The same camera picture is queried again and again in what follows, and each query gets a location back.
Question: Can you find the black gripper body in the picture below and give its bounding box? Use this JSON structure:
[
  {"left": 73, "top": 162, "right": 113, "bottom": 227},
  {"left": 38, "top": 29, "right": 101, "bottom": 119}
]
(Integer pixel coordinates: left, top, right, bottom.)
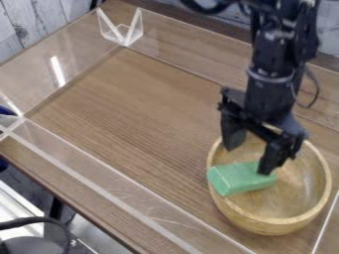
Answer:
[{"left": 218, "top": 67, "right": 306, "bottom": 159}]

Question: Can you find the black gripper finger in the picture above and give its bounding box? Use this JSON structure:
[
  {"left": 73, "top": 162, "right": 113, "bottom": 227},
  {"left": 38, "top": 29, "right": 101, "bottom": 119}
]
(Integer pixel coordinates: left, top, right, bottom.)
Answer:
[
  {"left": 256, "top": 135, "right": 293, "bottom": 176},
  {"left": 221, "top": 111, "right": 246, "bottom": 151}
]

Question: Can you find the green rectangular block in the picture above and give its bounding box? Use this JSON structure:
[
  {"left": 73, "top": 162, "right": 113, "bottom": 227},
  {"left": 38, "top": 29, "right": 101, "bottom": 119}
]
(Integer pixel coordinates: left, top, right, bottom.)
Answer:
[{"left": 206, "top": 162, "right": 276, "bottom": 196}]

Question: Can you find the brown wooden bowl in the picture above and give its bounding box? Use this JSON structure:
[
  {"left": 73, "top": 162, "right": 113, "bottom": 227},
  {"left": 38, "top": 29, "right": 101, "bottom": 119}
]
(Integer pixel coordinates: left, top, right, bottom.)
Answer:
[{"left": 206, "top": 135, "right": 332, "bottom": 235}]

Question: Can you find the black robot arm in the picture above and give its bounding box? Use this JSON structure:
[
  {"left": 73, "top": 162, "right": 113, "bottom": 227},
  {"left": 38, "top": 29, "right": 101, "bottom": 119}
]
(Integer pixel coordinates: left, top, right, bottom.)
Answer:
[{"left": 180, "top": 0, "right": 318, "bottom": 175}]

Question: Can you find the black table leg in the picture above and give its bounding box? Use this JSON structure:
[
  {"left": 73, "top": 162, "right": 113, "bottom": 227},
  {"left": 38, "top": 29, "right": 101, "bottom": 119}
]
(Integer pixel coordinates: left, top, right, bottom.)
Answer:
[{"left": 49, "top": 197, "right": 65, "bottom": 220}]

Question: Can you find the clear acrylic corner bracket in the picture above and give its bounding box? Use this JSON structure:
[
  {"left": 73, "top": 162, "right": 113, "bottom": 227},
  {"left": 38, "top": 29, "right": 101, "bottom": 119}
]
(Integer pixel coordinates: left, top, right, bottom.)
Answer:
[{"left": 94, "top": 8, "right": 142, "bottom": 47}]

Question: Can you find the grey metal base plate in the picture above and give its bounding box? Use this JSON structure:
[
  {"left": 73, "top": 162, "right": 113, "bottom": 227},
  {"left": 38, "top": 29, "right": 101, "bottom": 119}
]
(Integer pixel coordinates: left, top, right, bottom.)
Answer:
[{"left": 44, "top": 223, "right": 97, "bottom": 254}]

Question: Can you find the black cable lower left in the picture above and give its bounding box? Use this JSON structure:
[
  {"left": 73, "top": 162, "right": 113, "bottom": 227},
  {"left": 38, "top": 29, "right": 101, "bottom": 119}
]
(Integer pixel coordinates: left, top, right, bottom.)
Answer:
[{"left": 0, "top": 216, "right": 74, "bottom": 254}]

